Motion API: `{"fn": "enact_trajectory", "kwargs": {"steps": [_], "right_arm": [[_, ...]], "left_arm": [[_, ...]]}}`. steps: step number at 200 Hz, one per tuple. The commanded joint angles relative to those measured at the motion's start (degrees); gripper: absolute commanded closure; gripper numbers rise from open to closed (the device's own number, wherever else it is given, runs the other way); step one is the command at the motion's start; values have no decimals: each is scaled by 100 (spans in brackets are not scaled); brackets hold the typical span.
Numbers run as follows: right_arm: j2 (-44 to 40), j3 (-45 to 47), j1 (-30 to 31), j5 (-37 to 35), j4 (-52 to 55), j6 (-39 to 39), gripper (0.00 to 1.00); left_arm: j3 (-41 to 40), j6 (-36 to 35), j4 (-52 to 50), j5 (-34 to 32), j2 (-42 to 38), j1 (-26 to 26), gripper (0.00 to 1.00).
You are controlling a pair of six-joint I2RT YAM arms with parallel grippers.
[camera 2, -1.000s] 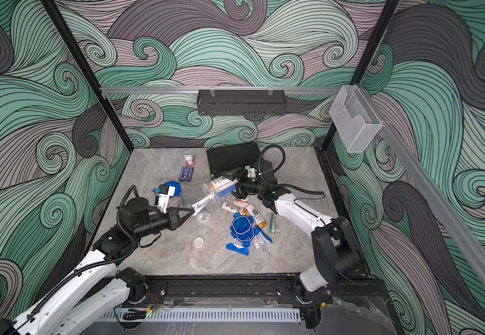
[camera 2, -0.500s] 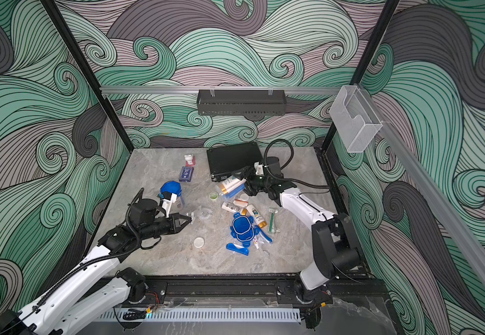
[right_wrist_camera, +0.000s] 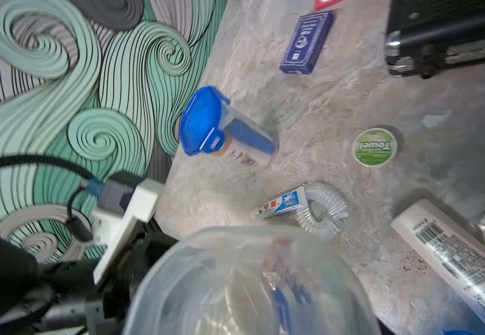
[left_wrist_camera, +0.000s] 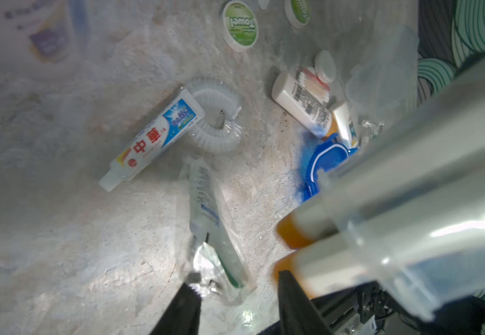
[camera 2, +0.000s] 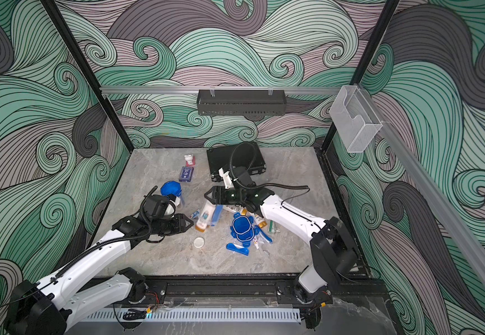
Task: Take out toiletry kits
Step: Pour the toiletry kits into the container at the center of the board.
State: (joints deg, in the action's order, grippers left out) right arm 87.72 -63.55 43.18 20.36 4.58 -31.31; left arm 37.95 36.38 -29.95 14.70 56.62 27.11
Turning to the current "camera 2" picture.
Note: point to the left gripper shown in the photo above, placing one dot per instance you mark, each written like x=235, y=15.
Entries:
x=180, y=224

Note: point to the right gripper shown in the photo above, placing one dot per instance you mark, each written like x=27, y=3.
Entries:
x=220, y=193

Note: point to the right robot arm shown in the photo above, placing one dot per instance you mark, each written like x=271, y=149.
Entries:
x=333, y=249

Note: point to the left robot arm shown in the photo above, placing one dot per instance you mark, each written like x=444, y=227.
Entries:
x=55, y=303

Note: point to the round white soap disc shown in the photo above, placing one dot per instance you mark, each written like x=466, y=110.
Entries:
x=199, y=242

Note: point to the left blue-lid container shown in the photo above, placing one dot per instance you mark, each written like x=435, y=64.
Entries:
x=172, y=190

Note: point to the dark blue small box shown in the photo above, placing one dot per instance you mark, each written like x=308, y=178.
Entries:
x=186, y=174

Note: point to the small pink-capped bottle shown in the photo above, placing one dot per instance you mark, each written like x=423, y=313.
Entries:
x=190, y=160

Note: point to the black hard case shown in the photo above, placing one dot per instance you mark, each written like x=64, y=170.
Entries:
x=246, y=154

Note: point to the toothpaste and brush packet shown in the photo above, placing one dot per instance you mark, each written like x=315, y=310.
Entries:
x=260, y=239

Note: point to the green toothbrush in wrapper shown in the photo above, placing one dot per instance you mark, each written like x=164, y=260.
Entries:
x=272, y=227

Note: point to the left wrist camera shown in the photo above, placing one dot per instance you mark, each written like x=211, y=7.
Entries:
x=159, y=207

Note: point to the black wall shelf tray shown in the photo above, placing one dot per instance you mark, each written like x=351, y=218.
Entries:
x=246, y=103

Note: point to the white slotted cable duct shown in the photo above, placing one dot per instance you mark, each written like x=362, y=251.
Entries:
x=223, y=315

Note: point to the clear acrylic wall holder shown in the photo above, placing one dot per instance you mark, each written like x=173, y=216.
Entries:
x=354, y=114

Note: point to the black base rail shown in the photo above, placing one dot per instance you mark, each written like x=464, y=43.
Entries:
x=281, y=288

